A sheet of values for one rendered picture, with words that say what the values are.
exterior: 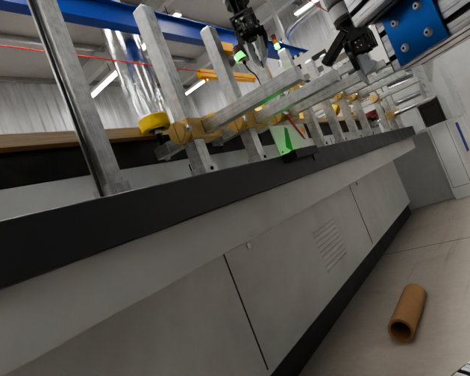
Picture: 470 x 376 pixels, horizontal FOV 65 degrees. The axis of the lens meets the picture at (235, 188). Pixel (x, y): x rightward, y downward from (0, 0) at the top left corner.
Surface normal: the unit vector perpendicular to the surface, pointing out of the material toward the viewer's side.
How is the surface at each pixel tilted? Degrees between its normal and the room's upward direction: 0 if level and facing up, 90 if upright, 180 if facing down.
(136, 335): 90
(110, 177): 90
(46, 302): 90
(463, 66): 90
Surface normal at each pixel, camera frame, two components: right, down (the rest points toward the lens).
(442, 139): -0.55, 0.18
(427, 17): -0.87, 0.32
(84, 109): 0.75, -0.32
